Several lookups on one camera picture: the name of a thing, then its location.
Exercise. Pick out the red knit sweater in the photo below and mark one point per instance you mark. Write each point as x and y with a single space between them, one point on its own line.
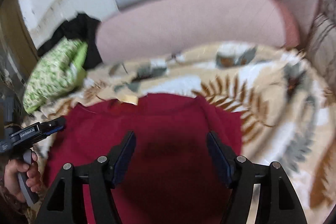
168 134

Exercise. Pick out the black garment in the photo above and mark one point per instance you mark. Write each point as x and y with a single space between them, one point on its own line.
84 29

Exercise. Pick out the striped beige quilt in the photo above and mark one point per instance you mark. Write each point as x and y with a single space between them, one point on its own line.
324 37

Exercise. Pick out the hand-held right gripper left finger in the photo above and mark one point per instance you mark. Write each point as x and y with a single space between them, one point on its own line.
123 158

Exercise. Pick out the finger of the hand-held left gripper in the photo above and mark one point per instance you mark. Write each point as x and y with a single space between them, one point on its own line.
52 125

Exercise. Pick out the brown wooden frame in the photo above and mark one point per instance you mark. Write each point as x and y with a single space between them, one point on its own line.
15 40

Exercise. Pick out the pink quilted bolster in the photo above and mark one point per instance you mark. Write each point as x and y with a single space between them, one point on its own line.
183 27
302 1

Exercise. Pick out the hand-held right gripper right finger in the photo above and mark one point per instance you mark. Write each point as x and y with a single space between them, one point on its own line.
219 158

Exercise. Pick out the green patterned pillow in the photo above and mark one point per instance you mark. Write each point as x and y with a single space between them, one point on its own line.
55 74

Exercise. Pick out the floral beige blanket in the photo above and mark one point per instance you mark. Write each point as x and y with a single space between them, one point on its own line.
275 98

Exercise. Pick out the person's left hand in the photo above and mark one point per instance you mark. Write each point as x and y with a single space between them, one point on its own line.
13 176

